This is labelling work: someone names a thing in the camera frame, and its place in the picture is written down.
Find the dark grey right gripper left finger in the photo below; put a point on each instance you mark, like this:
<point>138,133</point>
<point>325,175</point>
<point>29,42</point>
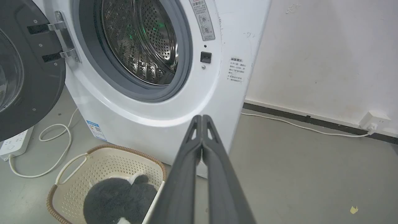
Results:
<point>180,186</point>

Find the small yellow paper scrap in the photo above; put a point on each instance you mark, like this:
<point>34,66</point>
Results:
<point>354,210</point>

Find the dark grey washing machine door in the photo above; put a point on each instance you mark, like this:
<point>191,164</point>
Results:
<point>29,71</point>

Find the white wall socket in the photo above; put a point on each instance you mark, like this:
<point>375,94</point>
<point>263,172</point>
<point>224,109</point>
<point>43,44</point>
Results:
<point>374,120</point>

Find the white power strip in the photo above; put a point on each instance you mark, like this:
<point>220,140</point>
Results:
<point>16,143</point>

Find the white front-load washing machine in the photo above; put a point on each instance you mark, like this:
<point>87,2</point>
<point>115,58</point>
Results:
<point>199,102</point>

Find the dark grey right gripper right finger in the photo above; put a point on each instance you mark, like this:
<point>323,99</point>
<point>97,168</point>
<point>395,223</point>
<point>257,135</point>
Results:
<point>225,189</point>

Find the cream perforated laundry basket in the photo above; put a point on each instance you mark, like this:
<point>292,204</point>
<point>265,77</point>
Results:
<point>105,168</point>

